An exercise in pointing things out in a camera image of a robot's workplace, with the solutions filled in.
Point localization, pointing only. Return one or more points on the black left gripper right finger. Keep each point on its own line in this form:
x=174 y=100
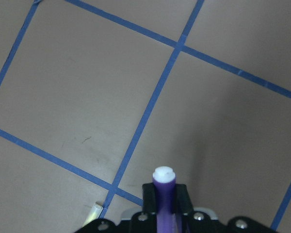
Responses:
x=183 y=204

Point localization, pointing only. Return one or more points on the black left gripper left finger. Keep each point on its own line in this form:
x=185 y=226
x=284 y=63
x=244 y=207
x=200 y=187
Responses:
x=149 y=198

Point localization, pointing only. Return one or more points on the purple marker pen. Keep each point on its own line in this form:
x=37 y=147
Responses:
x=164 y=180

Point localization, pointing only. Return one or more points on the yellow marker pen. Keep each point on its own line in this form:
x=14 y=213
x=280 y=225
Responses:
x=94 y=214

